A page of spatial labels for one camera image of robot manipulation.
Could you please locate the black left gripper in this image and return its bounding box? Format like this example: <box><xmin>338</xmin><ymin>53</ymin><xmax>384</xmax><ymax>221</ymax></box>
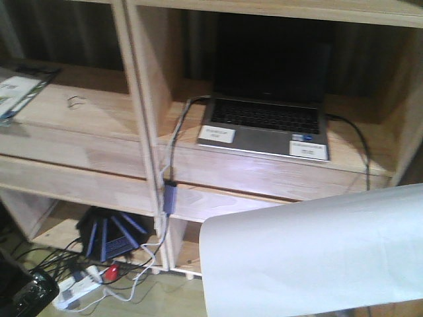
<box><xmin>1</xmin><ymin>249</ymin><xmax>59</xmax><ymax>316</ymax></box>

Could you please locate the white paper stack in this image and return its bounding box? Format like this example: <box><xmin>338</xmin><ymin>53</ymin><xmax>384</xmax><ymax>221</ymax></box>
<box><xmin>200</xmin><ymin>184</ymin><xmax>422</xmax><ymax>316</ymax></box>

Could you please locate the white power strip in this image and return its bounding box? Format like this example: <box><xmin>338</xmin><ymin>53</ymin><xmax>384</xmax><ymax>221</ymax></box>
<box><xmin>52</xmin><ymin>265</ymin><xmax>103</xmax><ymax>310</ymax></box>

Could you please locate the blue black router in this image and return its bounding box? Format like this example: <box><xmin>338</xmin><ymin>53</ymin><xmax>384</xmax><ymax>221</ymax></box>
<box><xmin>75</xmin><ymin>206</ymin><xmax>154</xmax><ymax>262</ymax></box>

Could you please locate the light wooden shelf unit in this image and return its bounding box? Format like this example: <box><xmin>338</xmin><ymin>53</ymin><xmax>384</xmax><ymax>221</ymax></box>
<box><xmin>1</xmin><ymin>1</ymin><xmax>422</xmax><ymax>273</ymax></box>

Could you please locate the printed booklet on shelf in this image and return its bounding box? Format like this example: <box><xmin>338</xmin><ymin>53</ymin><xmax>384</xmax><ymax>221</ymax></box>
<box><xmin>1</xmin><ymin>61</ymin><xmax>61</xmax><ymax>126</ymax></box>

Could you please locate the left white laptop sticker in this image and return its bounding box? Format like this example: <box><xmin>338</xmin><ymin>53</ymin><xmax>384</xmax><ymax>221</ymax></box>
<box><xmin>198</xmin><ymin>125</ymin><xmax>235</xmax><ymax>143</ymax></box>

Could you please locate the white laptop sticker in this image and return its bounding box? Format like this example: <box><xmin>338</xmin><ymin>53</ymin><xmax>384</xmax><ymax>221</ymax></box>
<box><xmin>198</xmin><ymin>125</ymin><xmax>235</xmax><ymax>143</ymax></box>
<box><xmin>289</xmin><ymin>141</ymin><xmax>328</xmax><ymax>160</ymax></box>

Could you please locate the grey curtain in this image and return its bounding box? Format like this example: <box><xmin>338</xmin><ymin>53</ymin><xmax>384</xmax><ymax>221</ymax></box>
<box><xmin>1</xmin><ymin>1</ymin><xmax>124</xmax><ymax>71</ymax></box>

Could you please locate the right white laptop sticker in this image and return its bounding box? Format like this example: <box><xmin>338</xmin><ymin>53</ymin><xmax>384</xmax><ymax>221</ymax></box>
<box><xmin>289</xmin><ymin>141</ymin><xmax>328</xmax><ymax>160</ymax></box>

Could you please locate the silver open laptop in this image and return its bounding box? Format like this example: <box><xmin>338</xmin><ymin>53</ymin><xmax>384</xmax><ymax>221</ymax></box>
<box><xmin>197</xmin><ymin>13</ymin><xmax>334</xmax><ymax>162</ymax></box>

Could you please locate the blue cable adapter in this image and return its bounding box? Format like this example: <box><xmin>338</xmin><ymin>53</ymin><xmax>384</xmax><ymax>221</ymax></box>
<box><xmin>163</xmin><ymin>180</ymin><xmax>177</xmax><ymax>217</ymax></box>

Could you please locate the white laptop cable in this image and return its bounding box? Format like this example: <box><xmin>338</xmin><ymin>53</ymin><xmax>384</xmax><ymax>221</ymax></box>
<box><xmin>158</xmin><ymin>95</ymin><xmax>199</xmax><ymax>176</ymax></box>

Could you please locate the black laptop power cable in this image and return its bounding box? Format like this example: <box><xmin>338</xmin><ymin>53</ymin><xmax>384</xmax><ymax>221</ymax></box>
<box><xmin>167</xmin><ymin>94</ymin><xmax>212</xmax><ymax>182</ymax></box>

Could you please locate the black cable right of laptop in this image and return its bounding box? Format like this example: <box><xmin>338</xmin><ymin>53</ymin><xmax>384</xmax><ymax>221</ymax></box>
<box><xmin>325</xmin><ymin>114</ymin><xmax>371</xmax><ymax>192</ymax></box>

